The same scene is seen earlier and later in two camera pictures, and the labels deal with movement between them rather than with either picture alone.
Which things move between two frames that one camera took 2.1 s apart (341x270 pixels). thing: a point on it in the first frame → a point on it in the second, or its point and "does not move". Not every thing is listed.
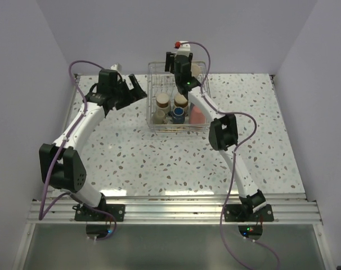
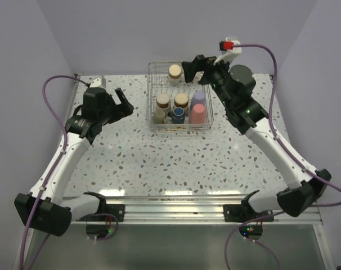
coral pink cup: (197, 116) does not move
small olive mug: (159, 118) does not move
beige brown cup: (180, 100) does not move
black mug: (178, 115) does not move
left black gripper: (132, 95) → (121, 110)
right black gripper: (169, 62) → (199, 64)
